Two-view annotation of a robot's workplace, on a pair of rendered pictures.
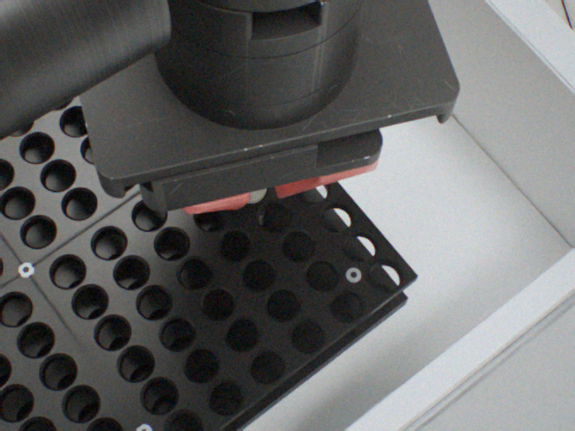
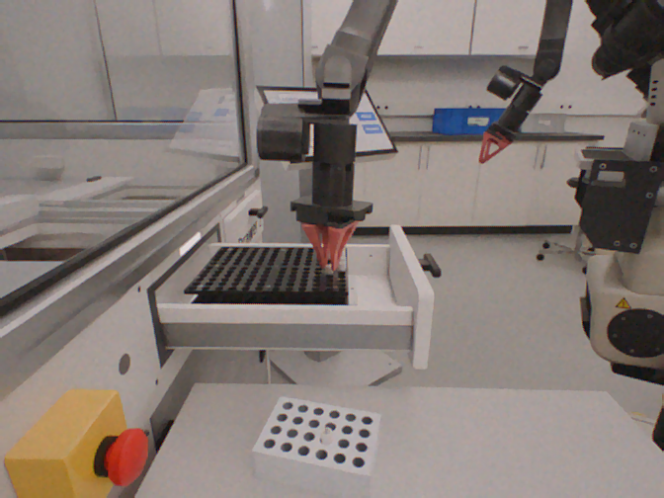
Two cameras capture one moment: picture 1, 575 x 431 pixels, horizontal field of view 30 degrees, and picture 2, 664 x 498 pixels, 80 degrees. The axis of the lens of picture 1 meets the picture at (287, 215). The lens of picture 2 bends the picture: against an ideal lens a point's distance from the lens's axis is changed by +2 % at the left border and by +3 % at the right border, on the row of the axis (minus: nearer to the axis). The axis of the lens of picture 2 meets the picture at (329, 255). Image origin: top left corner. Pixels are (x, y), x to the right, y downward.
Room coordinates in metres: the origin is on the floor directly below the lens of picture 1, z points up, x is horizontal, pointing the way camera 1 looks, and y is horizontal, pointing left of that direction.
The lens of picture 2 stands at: (-0.25, -0.34, 1.13)
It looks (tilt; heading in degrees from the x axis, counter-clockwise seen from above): 21 degrees down; 42
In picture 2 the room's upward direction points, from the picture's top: straight up
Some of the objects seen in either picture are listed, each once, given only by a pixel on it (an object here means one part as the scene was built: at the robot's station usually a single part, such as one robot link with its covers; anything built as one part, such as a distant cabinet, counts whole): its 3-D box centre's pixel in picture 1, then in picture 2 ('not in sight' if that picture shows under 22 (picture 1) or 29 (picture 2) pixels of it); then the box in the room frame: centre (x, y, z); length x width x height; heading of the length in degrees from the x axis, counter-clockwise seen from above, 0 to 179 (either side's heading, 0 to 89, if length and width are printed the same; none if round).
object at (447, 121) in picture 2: not in sight; (470, 121); (3.44, 1.25, 1.01); 0.61 x 0.41 x 0.22; 134
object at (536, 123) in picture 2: not in sight; (536, 123); (3.94, 0.83, 0.99); 0.40 x 0.31 x 0.17; 134
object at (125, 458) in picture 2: not in sight; (122, 456); (-0.18, -0.07, 0.88); 0.04 x 0.03 x 0.04; 41
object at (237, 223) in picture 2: not in sight; (246, 224); (0.27, 0.39, 0.87); 0.29 x 0.02 x 0.11; 41
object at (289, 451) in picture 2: not in sight; (319, 444); (-0.01, -0.11, 0.78); 0.12 x 0.08 x 0.04; 118
